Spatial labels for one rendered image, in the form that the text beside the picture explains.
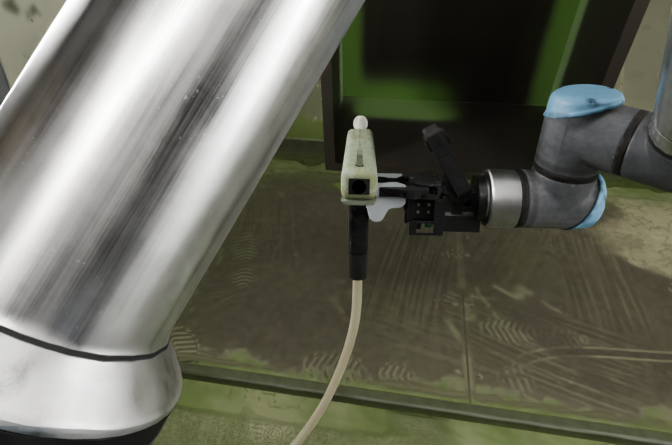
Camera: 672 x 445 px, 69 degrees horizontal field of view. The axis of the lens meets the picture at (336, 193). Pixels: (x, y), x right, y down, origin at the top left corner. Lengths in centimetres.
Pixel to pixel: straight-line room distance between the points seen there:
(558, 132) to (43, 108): 64
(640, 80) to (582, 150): 156
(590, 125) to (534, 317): 88
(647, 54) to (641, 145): 161
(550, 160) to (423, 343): 75
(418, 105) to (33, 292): 135
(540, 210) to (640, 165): 15
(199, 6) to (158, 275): 11
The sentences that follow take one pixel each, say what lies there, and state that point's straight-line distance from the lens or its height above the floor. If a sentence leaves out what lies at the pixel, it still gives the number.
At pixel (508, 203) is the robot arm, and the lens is 75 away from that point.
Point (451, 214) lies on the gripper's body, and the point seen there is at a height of 64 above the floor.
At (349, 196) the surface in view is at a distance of 64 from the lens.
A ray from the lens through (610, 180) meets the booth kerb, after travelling 222.
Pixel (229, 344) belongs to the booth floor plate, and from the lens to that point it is 138.
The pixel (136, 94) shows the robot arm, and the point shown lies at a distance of 19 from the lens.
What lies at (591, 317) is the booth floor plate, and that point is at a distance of 159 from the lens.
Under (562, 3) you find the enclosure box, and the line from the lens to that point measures 143.
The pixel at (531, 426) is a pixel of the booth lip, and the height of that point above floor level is 3.
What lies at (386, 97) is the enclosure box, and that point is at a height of 53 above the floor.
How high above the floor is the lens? 106
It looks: 32 degrees down
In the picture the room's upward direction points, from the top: straight up
